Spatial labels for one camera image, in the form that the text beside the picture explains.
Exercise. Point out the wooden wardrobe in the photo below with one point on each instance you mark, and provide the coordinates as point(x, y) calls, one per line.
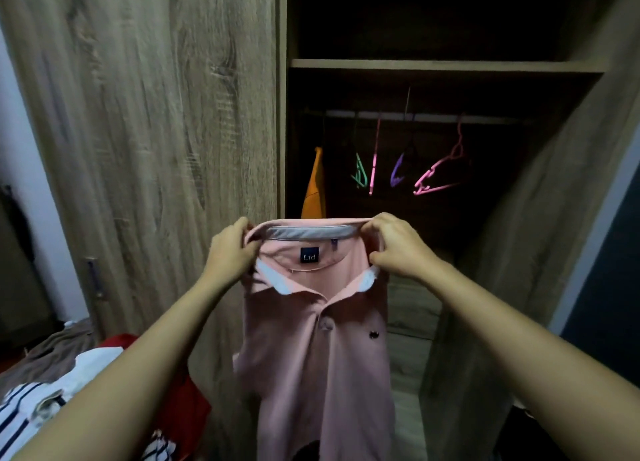
point(150, 150)

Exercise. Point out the red polo shirt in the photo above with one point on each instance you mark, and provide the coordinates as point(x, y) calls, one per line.
point(185, 410)

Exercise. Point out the pink shirt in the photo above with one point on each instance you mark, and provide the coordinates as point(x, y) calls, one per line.
point(310, 365)

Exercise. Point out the thin metal rail support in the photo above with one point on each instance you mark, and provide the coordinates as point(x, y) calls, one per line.
point(407, 103)

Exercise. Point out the person's right hand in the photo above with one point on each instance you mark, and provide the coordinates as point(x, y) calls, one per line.
point(405, 250)

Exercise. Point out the teal green plastic hanger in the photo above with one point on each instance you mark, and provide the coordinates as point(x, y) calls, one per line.
point(361, 175)

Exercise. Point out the pink plastic hanger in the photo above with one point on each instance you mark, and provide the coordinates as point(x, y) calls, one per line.
point(374, 170)
point(435, 168)

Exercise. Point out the person's right forearm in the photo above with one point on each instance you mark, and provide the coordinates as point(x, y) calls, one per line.
point(540, 355)

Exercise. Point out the orange t-shirt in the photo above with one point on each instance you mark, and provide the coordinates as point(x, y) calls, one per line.
point(314, 195)

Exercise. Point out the purple plastic hanger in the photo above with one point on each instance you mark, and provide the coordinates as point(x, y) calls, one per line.
point(396, 173)

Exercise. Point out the white striped shirt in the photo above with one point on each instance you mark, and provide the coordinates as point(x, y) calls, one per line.
point(20, 410)

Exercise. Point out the person's left forearm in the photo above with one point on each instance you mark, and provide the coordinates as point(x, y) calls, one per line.
point(125, 385)

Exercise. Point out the black bag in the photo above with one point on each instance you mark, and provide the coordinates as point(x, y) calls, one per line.
point(525, 440)

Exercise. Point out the brown cloth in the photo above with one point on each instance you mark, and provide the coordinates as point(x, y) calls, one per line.
point(55, 355)

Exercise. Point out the person's left hand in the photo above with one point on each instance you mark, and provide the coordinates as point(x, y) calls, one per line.
point(230, 258)

